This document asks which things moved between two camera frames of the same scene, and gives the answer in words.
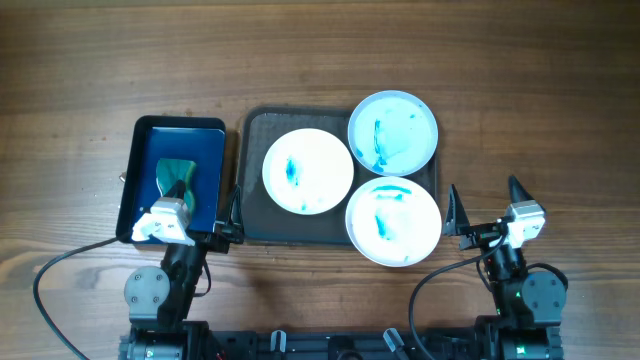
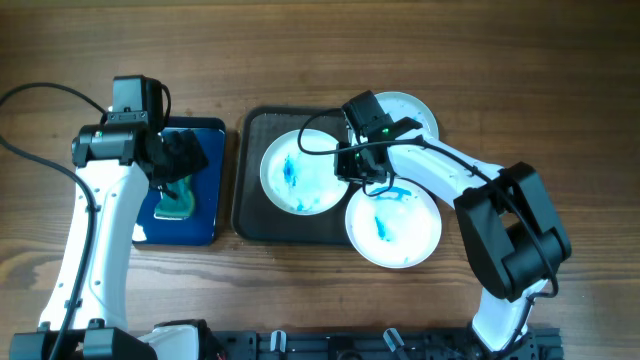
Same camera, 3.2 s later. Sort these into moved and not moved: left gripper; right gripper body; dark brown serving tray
Moved: right gripper body; left gripper
Not moved: dark brown serving tray
